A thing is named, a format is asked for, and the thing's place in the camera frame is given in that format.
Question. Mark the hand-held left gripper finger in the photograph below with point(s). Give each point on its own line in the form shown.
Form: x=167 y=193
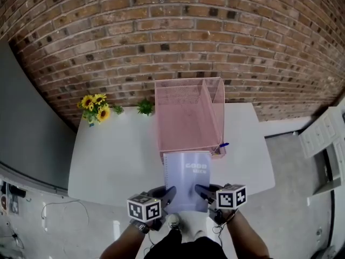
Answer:
x=168 y=198

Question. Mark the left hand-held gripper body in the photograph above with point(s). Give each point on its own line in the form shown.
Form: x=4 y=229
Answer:
x=144 y=208

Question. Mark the brown wrist band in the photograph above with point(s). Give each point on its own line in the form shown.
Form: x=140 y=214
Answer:
x=231 y=217

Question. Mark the sunflower bouquet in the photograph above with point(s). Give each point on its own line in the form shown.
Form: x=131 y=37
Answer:
x=98 y=109

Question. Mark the pink mesh desk organizer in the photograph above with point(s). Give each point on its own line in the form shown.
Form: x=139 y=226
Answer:
x=186 y=117

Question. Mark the person's shoe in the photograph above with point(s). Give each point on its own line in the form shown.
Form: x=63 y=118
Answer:
x=173 y=221
x=199 y=235

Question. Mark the person's black trousers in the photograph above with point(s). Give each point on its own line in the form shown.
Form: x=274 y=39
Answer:
x=186 y=249

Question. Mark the lilac spiral notebook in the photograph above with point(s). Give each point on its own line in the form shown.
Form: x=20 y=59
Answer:
x=186 y=182

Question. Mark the person's right shoe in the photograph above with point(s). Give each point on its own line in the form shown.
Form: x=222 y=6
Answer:
x=199 y=235

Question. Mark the tiny potted green plant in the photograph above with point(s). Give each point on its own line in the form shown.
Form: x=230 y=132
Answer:
x=118 y=109

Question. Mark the white desk with drawers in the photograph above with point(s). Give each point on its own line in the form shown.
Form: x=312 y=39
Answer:
x=116 y=158

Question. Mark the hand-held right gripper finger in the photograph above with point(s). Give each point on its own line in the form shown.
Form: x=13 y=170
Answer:
x=206 y=194

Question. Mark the grey refrigerator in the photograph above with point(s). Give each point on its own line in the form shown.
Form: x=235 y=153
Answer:
x=27 y=131

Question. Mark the white drawer cabinet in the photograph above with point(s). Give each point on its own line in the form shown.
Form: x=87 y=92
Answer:
x=320 y=133

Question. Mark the metal wristwatch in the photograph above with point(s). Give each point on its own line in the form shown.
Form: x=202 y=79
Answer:
x=140 y=226

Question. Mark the person's right forearm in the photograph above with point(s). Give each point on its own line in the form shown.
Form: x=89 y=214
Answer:
x=248 y=239

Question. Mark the person's left shoe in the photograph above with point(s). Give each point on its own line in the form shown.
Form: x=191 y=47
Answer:
x=173 y=221

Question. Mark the person's left forearm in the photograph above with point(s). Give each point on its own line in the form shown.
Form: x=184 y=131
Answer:
x=121 y=245

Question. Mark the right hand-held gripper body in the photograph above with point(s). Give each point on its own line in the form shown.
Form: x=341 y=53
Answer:
x=230 y=197

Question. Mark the bushy potted green plant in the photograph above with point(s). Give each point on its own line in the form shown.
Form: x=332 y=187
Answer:
x=145 y=107

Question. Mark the round brown disc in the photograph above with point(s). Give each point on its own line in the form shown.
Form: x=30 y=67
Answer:
x=3 y=201

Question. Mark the blue pen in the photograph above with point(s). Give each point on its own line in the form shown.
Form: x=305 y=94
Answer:
x=223 y=144

